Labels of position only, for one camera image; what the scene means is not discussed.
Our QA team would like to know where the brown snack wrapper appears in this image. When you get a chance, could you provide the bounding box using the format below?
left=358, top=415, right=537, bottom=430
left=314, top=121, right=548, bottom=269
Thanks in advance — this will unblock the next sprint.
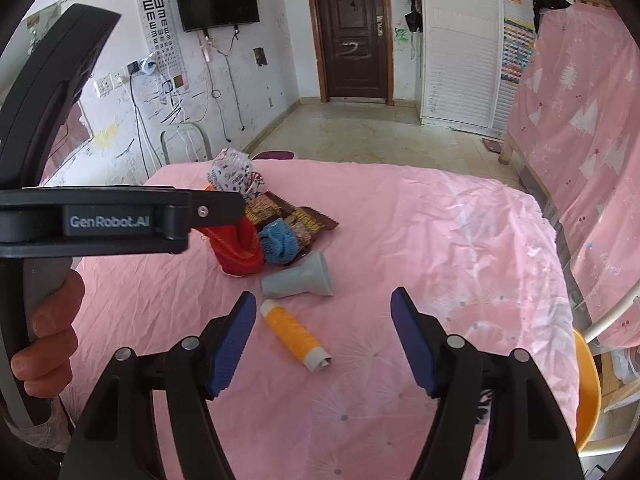
left=245, top=191, right=295, bottom=232
left=282, top=206, right=340, bottom=262

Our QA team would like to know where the left hand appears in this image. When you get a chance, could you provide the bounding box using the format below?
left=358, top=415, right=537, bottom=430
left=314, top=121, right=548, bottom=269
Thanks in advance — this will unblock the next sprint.
left=11, top=270, right=85, bottom=399

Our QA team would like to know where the orange round stool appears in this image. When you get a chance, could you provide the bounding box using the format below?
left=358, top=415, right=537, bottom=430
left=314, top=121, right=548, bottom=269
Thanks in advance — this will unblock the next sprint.
left=573, top=330, right=602, bottom=452

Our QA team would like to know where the white metal chair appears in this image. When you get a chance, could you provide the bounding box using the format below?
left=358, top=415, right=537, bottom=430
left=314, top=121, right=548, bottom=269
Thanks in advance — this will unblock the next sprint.
left=582, top=290, right=639, bottom=344

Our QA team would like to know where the red knitted item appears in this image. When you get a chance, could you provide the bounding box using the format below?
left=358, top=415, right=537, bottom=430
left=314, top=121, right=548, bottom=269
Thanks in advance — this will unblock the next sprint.
left=198, top=216, right=265, bottom=276

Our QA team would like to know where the silver patterned foil wrapper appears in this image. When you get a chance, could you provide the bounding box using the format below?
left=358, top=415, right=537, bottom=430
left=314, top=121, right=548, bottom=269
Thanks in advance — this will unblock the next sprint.
left=207, top=148, right=265, bottom=202

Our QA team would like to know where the eye test chart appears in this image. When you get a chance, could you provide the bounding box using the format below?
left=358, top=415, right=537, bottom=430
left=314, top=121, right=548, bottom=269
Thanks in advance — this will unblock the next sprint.
left=137, top=0, right=188, bottom=92

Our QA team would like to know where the pink bed sheet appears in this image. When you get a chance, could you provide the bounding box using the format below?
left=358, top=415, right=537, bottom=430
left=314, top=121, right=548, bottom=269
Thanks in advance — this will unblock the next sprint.
left=62, top=159, right=579, bottom=479

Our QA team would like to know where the orange thread spool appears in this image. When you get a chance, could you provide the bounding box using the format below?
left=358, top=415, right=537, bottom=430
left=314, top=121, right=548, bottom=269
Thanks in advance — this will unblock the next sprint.
left=259, top=300, right=332, bottom=373

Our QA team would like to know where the blue mesh scrunchie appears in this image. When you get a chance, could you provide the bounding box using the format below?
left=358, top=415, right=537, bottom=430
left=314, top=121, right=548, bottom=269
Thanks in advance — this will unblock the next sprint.
left=258, top=218, right=299, bottom=266

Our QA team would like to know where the purple white floor scale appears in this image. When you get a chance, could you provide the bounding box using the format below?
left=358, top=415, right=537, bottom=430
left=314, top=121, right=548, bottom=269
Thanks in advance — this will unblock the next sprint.
left=252, top=150, right=295, bottom=160

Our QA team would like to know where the small purple floor mat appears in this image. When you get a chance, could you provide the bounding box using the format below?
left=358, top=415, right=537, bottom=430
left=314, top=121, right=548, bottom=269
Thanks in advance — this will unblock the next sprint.
left=482, top=138, right=502, bottom=154

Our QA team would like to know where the pink tree-pattern curtain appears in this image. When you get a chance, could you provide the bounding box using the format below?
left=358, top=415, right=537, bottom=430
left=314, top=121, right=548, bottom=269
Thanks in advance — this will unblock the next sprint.
left=506, top=3, right=639, bottom=321

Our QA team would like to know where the dark brown door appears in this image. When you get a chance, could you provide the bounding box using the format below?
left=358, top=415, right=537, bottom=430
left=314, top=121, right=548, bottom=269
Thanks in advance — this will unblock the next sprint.
left=309, top=0, right=394, bottom=104

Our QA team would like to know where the white wardrobe louvred door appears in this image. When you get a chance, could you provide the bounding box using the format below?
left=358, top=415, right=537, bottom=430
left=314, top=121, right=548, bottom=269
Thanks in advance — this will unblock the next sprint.
left=422, top=0, right=503, bottom=130

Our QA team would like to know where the white folding frame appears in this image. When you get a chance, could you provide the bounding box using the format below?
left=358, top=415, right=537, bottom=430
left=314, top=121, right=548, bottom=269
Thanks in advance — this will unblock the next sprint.
left=160, top=122, right=213, bottom=165

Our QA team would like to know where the white wall power socket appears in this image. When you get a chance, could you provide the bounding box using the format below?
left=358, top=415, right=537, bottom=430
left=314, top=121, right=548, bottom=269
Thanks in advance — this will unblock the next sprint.
left=93, top=72, right=128, bottom=98

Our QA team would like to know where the colourful wall chart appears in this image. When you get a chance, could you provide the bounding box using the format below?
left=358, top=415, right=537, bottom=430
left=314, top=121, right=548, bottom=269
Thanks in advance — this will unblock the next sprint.
left=501, top=0, right=536, bottom=84

